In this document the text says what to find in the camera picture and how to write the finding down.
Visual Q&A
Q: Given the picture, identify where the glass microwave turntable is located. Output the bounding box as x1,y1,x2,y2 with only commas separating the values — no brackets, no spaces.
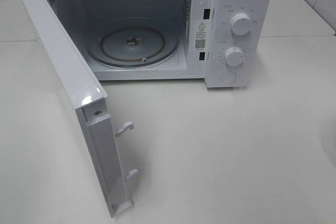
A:
86,17,180,68

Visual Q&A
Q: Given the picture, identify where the white timer knob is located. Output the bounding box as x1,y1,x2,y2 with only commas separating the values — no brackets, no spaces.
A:
224,47,244,67

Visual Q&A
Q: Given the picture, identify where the white microwave door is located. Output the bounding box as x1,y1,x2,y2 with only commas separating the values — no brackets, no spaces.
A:
22,0,139,217

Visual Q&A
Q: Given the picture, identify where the white microwave oven body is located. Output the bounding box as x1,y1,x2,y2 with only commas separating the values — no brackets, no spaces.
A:
47,0,270,88

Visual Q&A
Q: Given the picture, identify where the upper white power knob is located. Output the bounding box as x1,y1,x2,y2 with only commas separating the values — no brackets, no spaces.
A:
229,11,253,36

